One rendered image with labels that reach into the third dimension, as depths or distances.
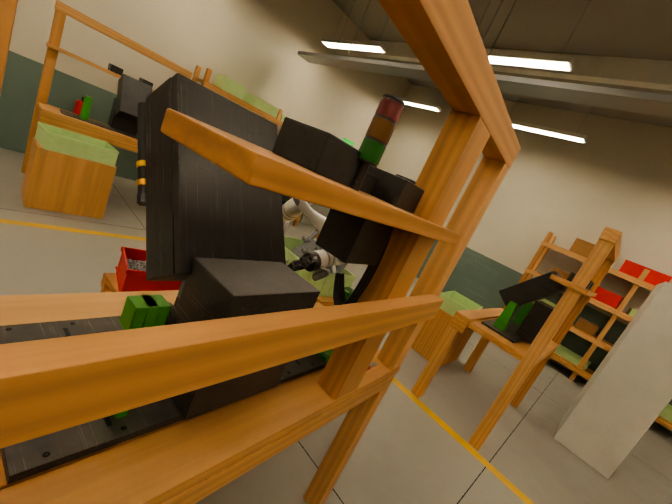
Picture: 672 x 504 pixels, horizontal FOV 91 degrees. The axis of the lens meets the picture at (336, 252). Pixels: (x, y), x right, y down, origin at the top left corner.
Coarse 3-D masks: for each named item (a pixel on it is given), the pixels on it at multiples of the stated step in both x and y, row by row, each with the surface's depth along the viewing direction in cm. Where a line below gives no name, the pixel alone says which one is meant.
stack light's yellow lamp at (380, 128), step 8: (376, 120) 65; (384, 120) 64; (368, 128) 67; (376, 128) 65; (384, 128) 65; (392, 128) 66; (368, 136) 66; (376, 136) 65; (384, 136) 65; (384, 144) 66
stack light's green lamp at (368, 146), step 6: (366, 138) 66; (366, 144) 66; (372, 144) 65; (378, 144) 65; (360, 150) 67; (366, 150) 66; (372, 150) 66; (378, 150) 66; (384, 150) 67; (360, 156) 67; (366, 156) 66; (372, 156) 66; (378, 156) 67; (366, 162) 67; (372, 162) 67; (378, 162) 68
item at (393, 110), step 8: (384, 96) 65; (392, 96) 63; (384, 104) 64; (392, 104) 64; (400, 104) 64; (376, 112) 65; (384, 112) 64; (392, 112) 64; (400, 112) 65; (392, 120) 65
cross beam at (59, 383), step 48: (96, 336) 38; (144, 336) 41; (192, 336) 45; (240, 336) 50; (288, 336) 60; (336, 336) 75; (0, 384) 29; (48, 384) 32; (96, 384) 36; (144, 384) 41; (192, 384) 47; (0, 432) 31; (48, 432) 35
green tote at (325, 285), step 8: (288, 240) 257; (296, 240) 262; (288, 248) 261; (288, 256) 221; (296, 256) 216; (288, 264) 220; (296, 272) 213; (304, 272) 208; (312, 272) 203; (344, 272) 239; (312, 280) 204; (320, 280) 209; (328, 280) 214; (344, 280) 225; (352, 280) 231; (320, 288) 213; (328, 288) 218
